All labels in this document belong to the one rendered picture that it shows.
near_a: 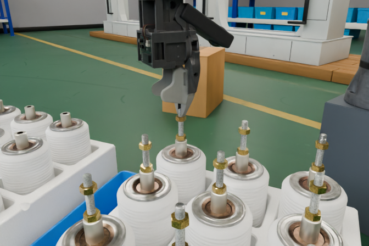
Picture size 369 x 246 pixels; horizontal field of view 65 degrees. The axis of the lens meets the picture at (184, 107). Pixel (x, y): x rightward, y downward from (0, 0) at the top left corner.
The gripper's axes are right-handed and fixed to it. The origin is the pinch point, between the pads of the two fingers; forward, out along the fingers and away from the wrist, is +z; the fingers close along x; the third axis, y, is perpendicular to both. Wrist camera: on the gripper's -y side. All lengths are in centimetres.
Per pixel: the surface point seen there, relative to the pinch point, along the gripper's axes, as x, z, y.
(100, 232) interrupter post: 15.0, 8.1, 18.9
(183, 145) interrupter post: 1.1, 7.1, 0.8
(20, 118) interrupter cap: -34.1, 9.0, 28.5
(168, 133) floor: -60, 34, -23
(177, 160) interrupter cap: 2.3, 9.1, 2.6
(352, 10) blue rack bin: -247, -8, -405
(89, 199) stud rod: 14.6, 3.4, 19.6
